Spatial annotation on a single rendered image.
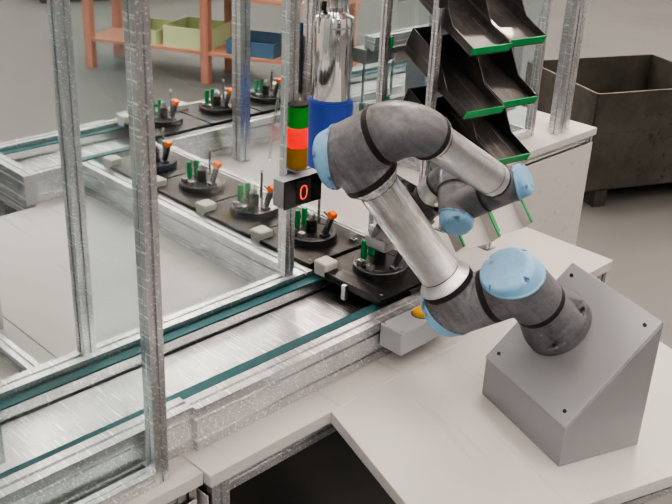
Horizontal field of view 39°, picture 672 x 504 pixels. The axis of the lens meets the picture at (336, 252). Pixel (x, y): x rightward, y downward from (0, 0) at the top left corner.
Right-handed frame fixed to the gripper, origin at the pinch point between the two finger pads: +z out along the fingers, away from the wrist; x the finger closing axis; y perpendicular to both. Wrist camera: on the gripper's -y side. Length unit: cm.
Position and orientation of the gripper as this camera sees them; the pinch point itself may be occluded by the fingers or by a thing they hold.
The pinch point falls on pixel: (380, 229)
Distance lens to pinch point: 240.7
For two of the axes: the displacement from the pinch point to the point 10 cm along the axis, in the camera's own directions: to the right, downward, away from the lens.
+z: -4.8, 4.8, 7.3
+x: 7.1, -2.7, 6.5
